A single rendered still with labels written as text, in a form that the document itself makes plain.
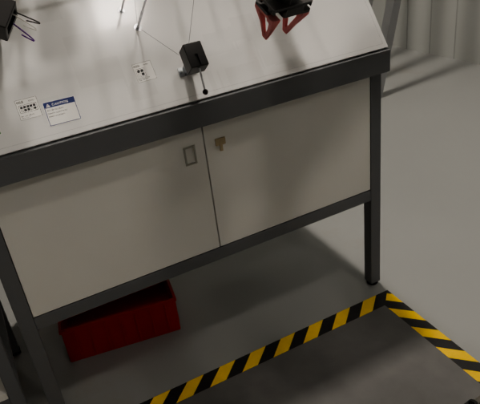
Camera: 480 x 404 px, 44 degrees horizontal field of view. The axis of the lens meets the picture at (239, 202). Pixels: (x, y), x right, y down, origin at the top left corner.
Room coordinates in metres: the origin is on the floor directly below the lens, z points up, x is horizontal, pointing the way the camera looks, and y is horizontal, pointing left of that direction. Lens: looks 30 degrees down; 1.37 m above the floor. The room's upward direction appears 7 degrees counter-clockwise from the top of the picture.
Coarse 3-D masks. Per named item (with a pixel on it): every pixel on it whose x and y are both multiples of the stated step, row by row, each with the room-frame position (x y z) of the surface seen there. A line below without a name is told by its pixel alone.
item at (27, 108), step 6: (18, 102) 1.32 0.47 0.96; (24, 102) 1.32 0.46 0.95; (30, 102) 1.32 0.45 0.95; (36, 102) 1.32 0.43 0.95; (18, 108) 1.31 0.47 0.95; (24, 108) 1.31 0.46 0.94; (30, 108) 1.31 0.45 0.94; (36, 108) 1.31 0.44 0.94; (18, 114) 1.30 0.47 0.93; (24, 114) 1.30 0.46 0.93; (30, 114) 1.30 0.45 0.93; (36, 114) 1.31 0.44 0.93
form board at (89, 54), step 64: (64, 0) 1.51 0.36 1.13; (128, 0) 1.55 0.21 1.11; (192, 0) 1.60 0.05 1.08; (320, 0) 1.70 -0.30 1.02; (0, 64) 1.36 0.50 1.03; (64, 64) 1.40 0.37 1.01; (128, 64) 1.44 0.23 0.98; (256, 64) 1.52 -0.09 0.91; (320, 64) 1.57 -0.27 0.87; (0, 128) 1.27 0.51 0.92; (64, 128) 1.30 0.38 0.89
